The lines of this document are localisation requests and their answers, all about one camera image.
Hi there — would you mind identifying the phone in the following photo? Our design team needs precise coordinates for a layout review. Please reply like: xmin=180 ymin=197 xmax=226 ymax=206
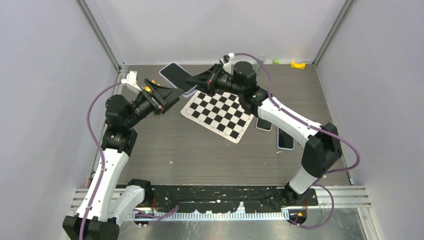
xmin=276 ymin=128 xmax=295 ymax=151
xmin=159 ymin=62 xmax=197 ymax=98
xmin=255 ymin=117 xmax=273 ymax=132

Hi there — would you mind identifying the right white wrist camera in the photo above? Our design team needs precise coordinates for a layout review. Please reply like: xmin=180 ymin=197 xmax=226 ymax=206
xmin=219 ymin=52 xmax=235 ymax=74

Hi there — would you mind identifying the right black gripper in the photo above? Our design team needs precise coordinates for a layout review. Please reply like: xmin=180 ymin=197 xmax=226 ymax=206
xmin=185 ymin=63 xmax=244 ymax=98

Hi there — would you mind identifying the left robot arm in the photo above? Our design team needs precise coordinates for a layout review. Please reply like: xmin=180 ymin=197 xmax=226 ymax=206
xmin=62 ymin=78 xmax=184 ymax=240

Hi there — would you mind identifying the black white checkerboard mat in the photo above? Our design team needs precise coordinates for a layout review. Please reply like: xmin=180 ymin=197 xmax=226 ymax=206
xmin=180 ymin=91 xmax=254 ymax=144

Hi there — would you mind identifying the phone in blue case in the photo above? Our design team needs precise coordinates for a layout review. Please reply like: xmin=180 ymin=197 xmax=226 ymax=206
xmin=276 ymin=128 xmax=295 ymax=151

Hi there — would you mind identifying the grey metal bracket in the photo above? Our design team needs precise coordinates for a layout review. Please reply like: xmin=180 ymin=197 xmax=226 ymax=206
xmin=253 ymin=56 xmax=266 ymax=72

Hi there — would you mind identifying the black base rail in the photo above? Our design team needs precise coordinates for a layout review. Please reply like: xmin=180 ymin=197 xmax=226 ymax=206
xmin=137 ymin=185 xmax=319 ymax=214

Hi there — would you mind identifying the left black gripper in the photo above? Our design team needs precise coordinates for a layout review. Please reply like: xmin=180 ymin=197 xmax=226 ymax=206
xmin=125 ymin=79 xmax=183 ymax=128

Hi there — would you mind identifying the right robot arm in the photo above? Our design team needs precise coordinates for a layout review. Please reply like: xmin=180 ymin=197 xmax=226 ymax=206
xmin=186 ymin=61 xmax=343 ymax=205

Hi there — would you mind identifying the yellow arch block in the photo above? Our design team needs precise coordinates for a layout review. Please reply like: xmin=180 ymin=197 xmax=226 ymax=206
xmin=290 ymin=61 xmax=306 ymax=70

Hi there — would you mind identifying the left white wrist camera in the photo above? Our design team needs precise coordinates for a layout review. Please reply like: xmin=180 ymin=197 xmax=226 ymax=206
xmin=121 ymin=70 xmax=142 ymax=94

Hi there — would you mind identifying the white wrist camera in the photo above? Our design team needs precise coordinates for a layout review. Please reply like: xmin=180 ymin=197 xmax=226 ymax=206
xmin=121 ymin=70 xmax=142 ymax=94
xmin=219 ymin=52 xmax=235 ymax=74

